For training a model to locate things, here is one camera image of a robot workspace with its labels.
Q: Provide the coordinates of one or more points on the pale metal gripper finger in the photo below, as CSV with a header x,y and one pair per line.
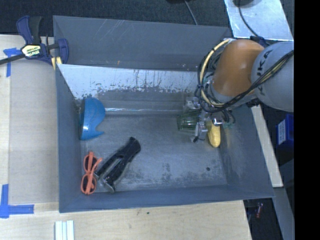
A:
x,y
201,131
192,103

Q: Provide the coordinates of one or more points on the yellow toy corn cob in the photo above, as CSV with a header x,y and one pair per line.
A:
x,y
215,136

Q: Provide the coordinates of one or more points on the clear glass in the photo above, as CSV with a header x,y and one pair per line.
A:
x,y
186,122

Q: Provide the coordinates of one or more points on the grey metal bin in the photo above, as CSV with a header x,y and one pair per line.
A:
x,y
162,159

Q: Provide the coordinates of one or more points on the black hand tool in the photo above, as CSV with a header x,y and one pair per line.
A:
x,y
120,160

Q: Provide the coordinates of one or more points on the blue plastic scoop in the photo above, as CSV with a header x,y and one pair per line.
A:
x,y
92,116

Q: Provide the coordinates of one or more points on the orange sunglasses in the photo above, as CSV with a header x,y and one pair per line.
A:
x,y
88,174

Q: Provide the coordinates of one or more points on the black cylinder on white bracket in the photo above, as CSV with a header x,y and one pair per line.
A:
x,y
217,121

